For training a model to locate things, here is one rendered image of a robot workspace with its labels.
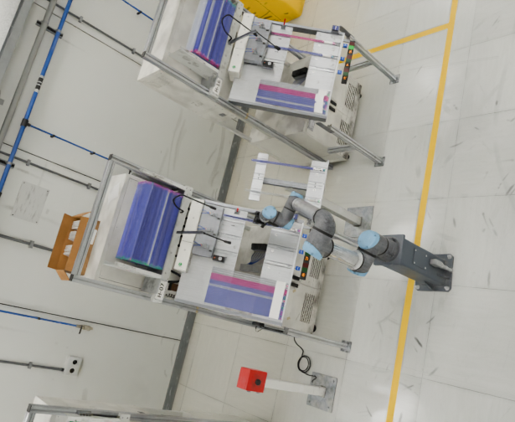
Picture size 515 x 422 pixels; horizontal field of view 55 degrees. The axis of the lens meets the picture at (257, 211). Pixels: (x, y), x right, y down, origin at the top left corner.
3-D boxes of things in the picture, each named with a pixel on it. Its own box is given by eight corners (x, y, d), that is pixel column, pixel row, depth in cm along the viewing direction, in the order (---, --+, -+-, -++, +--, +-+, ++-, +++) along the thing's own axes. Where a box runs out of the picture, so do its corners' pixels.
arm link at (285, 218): (298, 214, 287) (281, 206, 286) (289, 232, 288) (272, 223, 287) (296, 213, 295) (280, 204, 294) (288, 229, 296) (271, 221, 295)
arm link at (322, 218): (331, 210, 247) (287, 187, 290) (321, 229, 248) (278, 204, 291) (347, 218, 253) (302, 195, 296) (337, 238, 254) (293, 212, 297)
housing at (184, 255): (208, 205, 343) (204, 199, 329) (189, 274, 331) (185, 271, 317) (196, 203, 343) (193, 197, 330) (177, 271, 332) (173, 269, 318)
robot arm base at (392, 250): (400, 237, 290) (391, 231, 284) (398, 261, 286) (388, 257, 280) (378, 238, 301) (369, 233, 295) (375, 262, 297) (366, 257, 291)
